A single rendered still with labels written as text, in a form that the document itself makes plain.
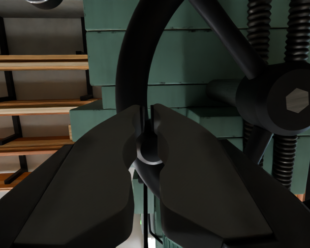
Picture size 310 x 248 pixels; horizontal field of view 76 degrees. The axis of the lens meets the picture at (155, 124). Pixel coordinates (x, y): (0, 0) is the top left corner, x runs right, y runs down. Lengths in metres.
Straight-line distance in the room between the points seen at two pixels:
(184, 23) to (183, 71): 0.08
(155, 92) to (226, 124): 0.14
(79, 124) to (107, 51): 0.14
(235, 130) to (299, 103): 0.12
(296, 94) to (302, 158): 0.17
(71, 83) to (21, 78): 0.62
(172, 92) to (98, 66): 0.13
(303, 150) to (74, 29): 2.86
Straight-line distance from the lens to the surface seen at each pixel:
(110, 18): 0.37
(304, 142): 0.34
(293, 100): 0.19
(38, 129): 3.19
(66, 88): 2.96
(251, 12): 0.27
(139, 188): 0.80
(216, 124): 0.28
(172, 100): 0.36
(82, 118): 0.38
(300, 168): 0.35
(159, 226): 0.90
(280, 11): 0.43
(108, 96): 0.36
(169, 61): 0.36
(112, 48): 0.36
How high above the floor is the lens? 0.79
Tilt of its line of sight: 12 degrees up
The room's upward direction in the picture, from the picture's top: 179 degrees clockwise
